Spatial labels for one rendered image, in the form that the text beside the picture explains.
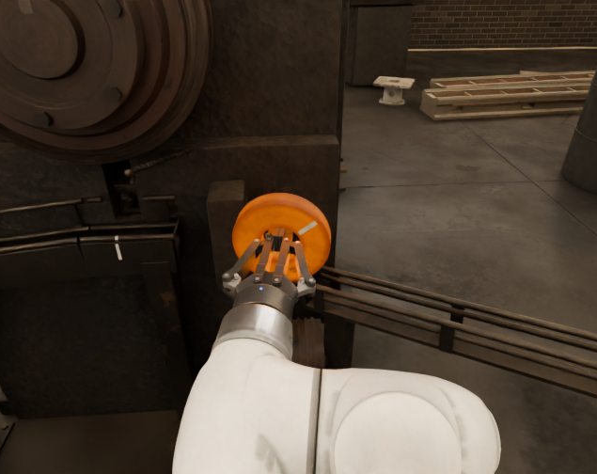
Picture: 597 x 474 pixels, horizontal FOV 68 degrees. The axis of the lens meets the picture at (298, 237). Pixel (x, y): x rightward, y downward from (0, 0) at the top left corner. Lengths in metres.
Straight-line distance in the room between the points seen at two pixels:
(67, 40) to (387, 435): 0.66
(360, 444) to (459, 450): 0.08
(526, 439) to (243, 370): 1.24
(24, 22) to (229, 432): 0.62
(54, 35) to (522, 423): 1.53
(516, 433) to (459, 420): 1.17
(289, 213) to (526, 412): 1.19
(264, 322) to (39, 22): 0.53
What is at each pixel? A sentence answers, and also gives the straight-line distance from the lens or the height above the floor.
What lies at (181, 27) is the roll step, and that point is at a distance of 0.80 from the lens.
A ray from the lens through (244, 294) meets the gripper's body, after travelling 0.54.
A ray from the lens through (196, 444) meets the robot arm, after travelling 0.42.
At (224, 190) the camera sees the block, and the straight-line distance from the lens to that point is 0.93.
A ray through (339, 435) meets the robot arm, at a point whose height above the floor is 0.88.
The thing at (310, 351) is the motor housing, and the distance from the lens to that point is 0.96.
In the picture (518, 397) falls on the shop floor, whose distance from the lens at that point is 1.68.
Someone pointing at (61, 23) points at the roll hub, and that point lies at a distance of 0.76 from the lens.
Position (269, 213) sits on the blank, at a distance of 0.66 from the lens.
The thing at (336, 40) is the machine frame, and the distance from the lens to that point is 0.97.
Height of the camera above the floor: 1.21
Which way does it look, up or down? 33 degrees down
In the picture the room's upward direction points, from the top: straight up
